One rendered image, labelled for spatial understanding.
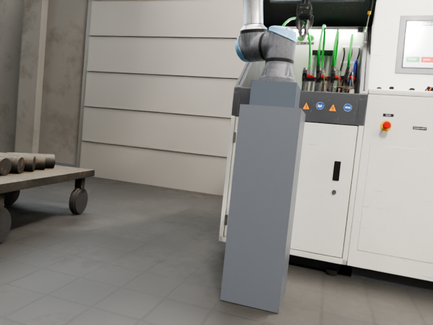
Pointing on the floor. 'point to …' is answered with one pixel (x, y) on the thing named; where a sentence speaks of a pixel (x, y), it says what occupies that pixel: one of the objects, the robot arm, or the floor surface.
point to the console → (394, 166)
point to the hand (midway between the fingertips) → (302, 36)
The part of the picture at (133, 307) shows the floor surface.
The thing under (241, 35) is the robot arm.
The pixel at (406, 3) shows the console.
